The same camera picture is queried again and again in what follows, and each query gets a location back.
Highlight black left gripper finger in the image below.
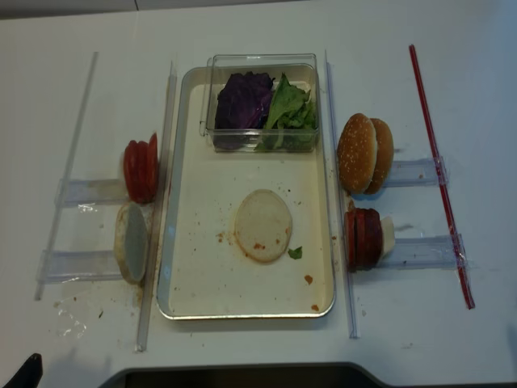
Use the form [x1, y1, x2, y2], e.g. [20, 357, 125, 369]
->
[4, 353, 43, 388]

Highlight upright white bread slice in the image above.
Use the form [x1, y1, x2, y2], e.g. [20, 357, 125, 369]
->
[113, 202, 149, 285]

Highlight right tomato slice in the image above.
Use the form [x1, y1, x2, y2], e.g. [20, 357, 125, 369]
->
[146, 133, 158, 202]

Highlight round bread slice on tray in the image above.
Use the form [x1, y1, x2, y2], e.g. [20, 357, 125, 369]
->
[234, 189, 292, 264]

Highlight small lettuce scrap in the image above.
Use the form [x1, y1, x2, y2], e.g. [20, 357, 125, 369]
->
[288, 247, 303, 259]

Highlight green lettuce in box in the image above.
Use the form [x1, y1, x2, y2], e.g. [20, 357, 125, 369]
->
[254, 73, 317, 152]

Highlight dark red meat patties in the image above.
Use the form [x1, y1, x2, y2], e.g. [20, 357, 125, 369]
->
[344, 209, 383, 272]

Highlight clear channel lower left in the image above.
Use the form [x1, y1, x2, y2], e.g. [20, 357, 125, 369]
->
[36, 251, 122, 284]

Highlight clear channel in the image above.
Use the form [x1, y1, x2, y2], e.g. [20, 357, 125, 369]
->
[63, 179, 128, 207]
[383, 157, 449, 188]
[36, 251, 122, 284]
[376, 234, 469, 270]

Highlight clear channel upper left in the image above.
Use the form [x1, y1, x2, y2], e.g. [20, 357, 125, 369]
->
[63, 179, 128, 207]

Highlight cream metal tray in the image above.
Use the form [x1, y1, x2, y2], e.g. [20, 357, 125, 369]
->
[156, 67, 335, 320]

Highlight purple cabbage leaf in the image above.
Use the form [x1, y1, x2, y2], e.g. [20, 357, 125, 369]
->
[212, 71, 273, 150]

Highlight clear plastic box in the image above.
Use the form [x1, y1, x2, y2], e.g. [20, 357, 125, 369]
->
[199, 53, 320, 153]

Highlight sesame bun top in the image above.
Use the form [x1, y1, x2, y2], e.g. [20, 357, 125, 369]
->
[336, 113, 377, 194]

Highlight clear channel lower right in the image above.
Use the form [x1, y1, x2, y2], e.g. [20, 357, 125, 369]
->
[376, 234, 469, 270]

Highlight bun bottom half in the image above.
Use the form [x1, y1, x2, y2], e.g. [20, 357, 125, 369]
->
[364, 118, 394, 195]

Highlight clear channel upper right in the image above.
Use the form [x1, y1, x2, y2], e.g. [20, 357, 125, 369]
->
[383, 157, 449, 188]

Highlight clear rail left inner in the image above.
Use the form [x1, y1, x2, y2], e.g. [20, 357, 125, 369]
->
[135, 62, 177, 353]

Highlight clear rail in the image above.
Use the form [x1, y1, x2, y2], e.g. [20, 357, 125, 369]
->
[135, 62, 177, 353]
[34, 51, 99, 302]

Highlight clear rail left outer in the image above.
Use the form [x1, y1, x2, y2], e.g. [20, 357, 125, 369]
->
[34, 51, 99, 302]

